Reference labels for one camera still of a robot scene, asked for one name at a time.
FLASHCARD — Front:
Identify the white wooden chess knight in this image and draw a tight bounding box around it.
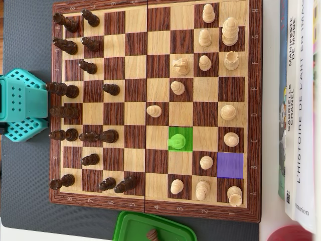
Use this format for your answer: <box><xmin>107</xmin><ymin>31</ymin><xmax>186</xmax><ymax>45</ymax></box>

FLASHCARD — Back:
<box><xmin>167</xmin><ymin>133</ymin><xmax>187</xmax><ymax>151</ymax></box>
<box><xmin>172</xmin><ymin>57</ymin><xmax>191</xmax><ymax>75</ymax></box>

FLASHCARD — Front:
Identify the white wooden chess pawn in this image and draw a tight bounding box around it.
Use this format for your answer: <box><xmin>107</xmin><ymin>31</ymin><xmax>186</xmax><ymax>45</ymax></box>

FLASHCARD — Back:
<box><xmin>170</xmin><ymin>178</ymin><xmax>185</xmax><ymax>195</ymax></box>
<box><xmin>199</xmin><ymin>54</ymin><xmax>213</xmax><ymax>72</ymax></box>
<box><xmin>202</xmin><ymin>4</ymin><xmax>216</xmax><ymax>24</ymax></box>
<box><xmin>146</xmin><ymin>104</ymin><xmax>163</xmax><ymax>118</ymax></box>
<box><xmin>198</xmin><ymin>29</ymin><xmax>213</xmax><ymax>48</ymax></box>
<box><xmin>200</xmin><ymin>155</ymin><xmax>214</xmax><ymax>170</ymax></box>
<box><xmin>170</xmin><ymin>80</ymin><xmax>186</xmax><ymax>95</ymax></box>

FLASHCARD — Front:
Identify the dark brown chess knight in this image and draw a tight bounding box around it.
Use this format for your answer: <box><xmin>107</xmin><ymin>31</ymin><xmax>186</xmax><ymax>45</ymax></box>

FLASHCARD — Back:
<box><xmin>99</xmin><ymin>129</ymin><xmax>119</xmax><ymax>144</ymax></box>
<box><xmin>52</xmin><ymin>37</ymin><xmax>78</xmax><ymax>55</ymax></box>

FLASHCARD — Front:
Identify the wooden chess board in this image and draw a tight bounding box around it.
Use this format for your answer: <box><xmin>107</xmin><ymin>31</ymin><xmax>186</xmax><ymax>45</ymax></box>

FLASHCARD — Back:
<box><xmin>49</xmin><ymin>0</ymin><xmax>263</xmax><ymax>224</ymax></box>

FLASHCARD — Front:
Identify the dark brown chess queen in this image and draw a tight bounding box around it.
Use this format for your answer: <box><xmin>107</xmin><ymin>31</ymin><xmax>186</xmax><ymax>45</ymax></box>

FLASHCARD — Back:
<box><xmin>49</xmin><ymin>105</ymin><xmax>81</xmax><ymax>120</ymax></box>

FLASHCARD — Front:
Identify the dark brown chess king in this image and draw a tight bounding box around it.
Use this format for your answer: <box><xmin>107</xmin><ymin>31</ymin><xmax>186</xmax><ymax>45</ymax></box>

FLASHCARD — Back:
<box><xmin>46</xmin><ymin>82</ymin><xmax>80</xmax><ymax>98</ymax></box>

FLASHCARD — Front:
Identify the white wooden chess king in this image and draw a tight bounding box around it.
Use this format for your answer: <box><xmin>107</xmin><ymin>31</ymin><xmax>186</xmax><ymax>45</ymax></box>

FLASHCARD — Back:
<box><xmin>221</xmin><ymin>17</ymin><xmax>239</xmax><ymax>47</ymax></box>

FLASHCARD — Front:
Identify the dark brown chess rook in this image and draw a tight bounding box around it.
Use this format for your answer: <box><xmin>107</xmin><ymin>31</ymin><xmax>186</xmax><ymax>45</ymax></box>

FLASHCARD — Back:
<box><xmin>53</xmin><ymin>12</ymin><xmax>79</xmax><ymax>33</ymax></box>
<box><xmin>49</xmin><ymin>174</ymin><xmax>76</xmax><ymax>190</ymax></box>

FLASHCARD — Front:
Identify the white pawn right edge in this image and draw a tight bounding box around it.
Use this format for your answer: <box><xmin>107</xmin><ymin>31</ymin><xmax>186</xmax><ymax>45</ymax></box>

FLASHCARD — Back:
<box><xmin>195</xmin><ymin>180</ymin><xmax>211</xmax><ymax>201</ymax></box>

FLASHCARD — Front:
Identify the green plastic lid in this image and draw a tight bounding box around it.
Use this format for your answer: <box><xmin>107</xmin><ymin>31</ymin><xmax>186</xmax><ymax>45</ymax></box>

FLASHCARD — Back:
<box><xmin>112</xmin><ymin>210</ymin><xmax>198</xmax><ymax>241</ymax></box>

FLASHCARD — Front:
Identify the blue illustrated panda book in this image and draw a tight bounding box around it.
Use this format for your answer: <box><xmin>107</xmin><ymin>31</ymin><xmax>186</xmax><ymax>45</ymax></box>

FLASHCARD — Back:
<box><xmin>278</xmin><ymin>0</ymin><xmax>289</xmax><ymax>201</ymax></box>

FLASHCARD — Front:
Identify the white Gabrielle Chanel book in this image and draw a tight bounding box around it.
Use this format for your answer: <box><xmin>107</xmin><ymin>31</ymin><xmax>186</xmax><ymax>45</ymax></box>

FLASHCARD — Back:
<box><xmin>284</xmin><ymin>0</ymin><xmax>300</xmax><ymax>221</ymax></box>

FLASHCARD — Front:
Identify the white art history book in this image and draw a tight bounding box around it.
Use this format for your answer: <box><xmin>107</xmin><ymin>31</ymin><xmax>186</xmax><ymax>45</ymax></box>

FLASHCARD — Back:
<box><xmin>294</xmin><ymin>0</ymin><xmax>316</xmax><ymax>233</ymax></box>

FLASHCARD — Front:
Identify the dark grey table mat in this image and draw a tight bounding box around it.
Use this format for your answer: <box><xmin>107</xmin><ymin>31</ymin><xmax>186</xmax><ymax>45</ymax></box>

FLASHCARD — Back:
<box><xmin>0</xmin><ymin>0</ymin><xmax>260</xmax><ymax>241</ymax></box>

